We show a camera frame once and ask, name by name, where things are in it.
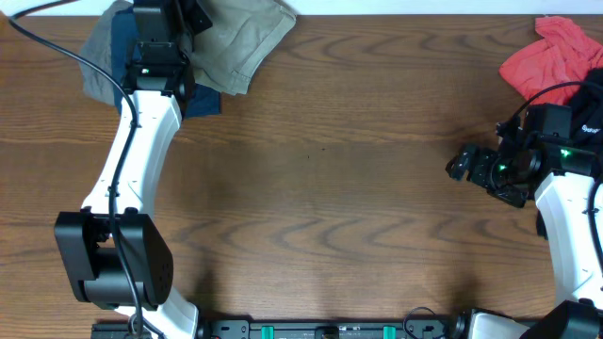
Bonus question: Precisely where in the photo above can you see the khaki shorts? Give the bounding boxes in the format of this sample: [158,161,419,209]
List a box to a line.
[189,0,296,95]

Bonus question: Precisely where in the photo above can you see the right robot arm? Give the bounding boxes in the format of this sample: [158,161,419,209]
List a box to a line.
[446,104,602,338]

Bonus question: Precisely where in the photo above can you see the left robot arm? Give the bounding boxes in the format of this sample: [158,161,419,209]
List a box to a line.
[55,1,212,338]

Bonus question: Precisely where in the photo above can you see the black garment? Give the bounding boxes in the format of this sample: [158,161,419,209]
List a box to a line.
[568,86,602,153]

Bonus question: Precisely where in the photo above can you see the red garment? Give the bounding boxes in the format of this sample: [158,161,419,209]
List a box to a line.
[498,16,602,99]

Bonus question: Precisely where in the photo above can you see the folded dark blue garment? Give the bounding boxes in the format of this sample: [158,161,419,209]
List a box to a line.
[110,5,220,119]

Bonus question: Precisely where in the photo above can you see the folded grey garment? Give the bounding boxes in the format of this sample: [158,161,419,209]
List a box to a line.
[77,0,134,107]

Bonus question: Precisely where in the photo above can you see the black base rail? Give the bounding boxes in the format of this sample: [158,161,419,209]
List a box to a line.
[90,318,465,339]

